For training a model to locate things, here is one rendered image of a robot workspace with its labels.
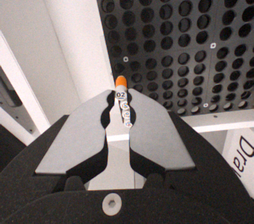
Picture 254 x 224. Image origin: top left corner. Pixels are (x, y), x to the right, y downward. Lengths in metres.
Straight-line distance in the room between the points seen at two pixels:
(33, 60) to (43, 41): 0.04
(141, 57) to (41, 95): 0.12
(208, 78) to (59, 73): 0.20
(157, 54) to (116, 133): 0.13
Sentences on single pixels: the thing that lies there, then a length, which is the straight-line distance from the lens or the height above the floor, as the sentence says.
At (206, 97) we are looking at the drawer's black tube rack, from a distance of 0.20.
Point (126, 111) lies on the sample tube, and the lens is 0.17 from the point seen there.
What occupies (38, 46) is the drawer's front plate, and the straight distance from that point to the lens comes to 0.20.
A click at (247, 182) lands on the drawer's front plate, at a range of 0.41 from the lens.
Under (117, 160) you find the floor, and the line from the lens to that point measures 1.74.
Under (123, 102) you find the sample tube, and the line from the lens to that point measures 0.17.
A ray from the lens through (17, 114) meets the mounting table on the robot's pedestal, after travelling 0.47.
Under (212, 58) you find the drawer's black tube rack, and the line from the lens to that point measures 0.18.
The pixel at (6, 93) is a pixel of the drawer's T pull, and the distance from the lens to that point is 0.22.
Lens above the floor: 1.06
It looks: 62 degrees down
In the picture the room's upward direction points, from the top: 178 degrees counter-clockwise
